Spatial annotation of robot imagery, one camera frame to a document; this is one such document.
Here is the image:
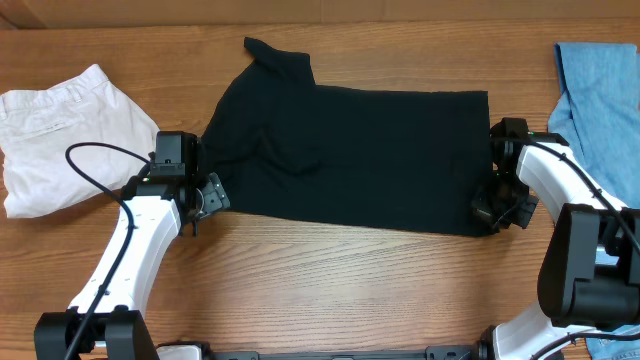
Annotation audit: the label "black t-shirt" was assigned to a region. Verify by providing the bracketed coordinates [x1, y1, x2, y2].
[202, 38, 492, 237]

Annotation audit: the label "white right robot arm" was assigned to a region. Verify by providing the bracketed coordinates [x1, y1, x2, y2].
[469, 118, 639, 359]

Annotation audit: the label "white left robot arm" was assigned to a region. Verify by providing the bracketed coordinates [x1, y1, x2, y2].
[34, 131, 230, 360]

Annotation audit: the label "light blue denim jeans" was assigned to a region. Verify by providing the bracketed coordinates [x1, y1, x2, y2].
[547, 41, 640, 360]

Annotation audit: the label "folded white shorts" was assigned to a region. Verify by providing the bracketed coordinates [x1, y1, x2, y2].
[1, 64, 159, 218]

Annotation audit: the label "black base frame rail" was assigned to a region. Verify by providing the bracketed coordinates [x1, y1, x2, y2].
[154, 340, 501, 360]

